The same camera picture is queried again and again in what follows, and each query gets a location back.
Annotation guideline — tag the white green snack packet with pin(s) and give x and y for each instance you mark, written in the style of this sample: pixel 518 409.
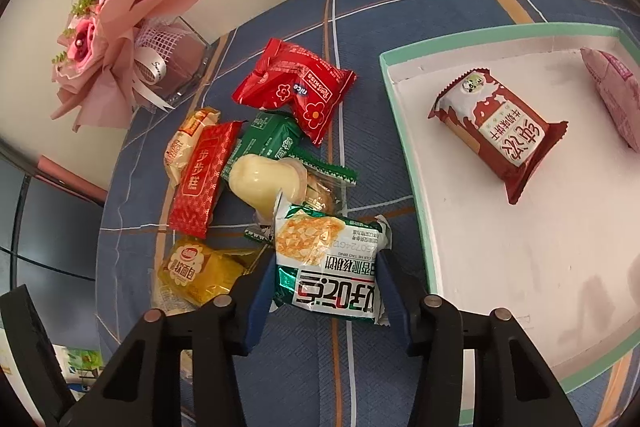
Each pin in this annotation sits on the white green snack packet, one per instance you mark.
pixel 325 267

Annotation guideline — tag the pink flower bouquet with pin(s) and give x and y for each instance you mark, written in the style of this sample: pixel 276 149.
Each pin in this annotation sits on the pink flower bouquet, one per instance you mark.
pixel 110 57

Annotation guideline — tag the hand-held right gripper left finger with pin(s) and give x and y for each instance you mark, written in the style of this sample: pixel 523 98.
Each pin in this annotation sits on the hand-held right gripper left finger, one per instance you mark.
pixel 257 307

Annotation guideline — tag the beige orange snack packet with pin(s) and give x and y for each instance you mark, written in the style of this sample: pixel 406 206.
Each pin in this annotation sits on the beige orange snack packet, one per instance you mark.
pixel 181 142

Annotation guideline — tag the colourful paper pack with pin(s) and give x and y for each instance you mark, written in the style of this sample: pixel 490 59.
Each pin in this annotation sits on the colourful paper pack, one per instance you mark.
pixel 82 362

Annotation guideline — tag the yellow bread packet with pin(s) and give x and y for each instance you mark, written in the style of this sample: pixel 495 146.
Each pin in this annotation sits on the yellow bread packet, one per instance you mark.
pixel 200 272

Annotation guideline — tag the clear green-edged cookie packet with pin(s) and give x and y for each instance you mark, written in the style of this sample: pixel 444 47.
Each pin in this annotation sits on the clear green-edged cookie packet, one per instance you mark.
pixel 327 194

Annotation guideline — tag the dark grey cabinet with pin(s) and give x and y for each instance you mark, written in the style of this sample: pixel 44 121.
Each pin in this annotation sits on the dark grey cabinet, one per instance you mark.
pixel 50 232

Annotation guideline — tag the pink snack packet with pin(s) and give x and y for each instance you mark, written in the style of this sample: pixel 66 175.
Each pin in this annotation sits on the pink snack packet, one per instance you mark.
pixel 615 92

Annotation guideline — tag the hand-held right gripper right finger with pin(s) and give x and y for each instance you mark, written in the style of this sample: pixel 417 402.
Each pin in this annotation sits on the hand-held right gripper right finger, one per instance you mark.
pixel 395 302

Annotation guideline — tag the red flower print snack packet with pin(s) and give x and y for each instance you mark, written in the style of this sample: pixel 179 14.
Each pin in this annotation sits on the red flower print snack packet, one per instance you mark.
pixel 295 87

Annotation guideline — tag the narrow red gold snack packet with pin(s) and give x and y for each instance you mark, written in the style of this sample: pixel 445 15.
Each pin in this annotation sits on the narrow red gold snack packet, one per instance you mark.
pixel 200 187

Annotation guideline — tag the black textured object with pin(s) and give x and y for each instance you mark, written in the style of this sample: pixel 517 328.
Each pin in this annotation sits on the black textured object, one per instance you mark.
pixel 30 347

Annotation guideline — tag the pale yellow jelly cup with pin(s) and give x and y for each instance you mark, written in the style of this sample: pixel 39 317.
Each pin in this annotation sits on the pale yellow jelly cup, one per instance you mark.
pixel 260 182

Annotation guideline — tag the white box with green rim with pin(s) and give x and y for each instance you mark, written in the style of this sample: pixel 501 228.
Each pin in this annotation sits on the white box with green rim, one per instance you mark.
pixel 500 257

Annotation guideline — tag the clear glass vase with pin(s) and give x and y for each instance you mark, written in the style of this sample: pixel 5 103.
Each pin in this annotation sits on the clear glass vase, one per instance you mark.
pixel 182 62

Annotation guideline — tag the brown white snack packet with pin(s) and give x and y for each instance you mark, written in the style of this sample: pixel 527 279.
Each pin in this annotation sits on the brown white snack packet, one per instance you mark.
pixel 500 132

